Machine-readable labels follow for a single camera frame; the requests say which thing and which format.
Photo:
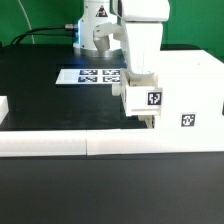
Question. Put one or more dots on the white front wall bar right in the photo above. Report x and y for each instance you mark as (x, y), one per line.
(143, 141)

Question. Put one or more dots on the white drawer tray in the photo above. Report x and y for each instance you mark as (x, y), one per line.
(148, 119)
(141, 95)

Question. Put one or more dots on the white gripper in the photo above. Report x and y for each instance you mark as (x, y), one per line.
(141, 38)

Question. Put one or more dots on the white side wall bar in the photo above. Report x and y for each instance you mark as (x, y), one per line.
(3, 108)

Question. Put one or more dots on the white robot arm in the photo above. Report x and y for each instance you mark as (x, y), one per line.
(98, 28)

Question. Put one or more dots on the white marker tag sheet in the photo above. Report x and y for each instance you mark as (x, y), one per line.
(88, 76)

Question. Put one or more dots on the white front wall bar left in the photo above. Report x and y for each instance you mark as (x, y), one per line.
(42, 143)

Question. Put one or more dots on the white drawer cabinet box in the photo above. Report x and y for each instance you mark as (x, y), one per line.
(190, 92)

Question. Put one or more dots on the white front drawer tray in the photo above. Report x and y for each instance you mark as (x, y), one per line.
(148, 119)

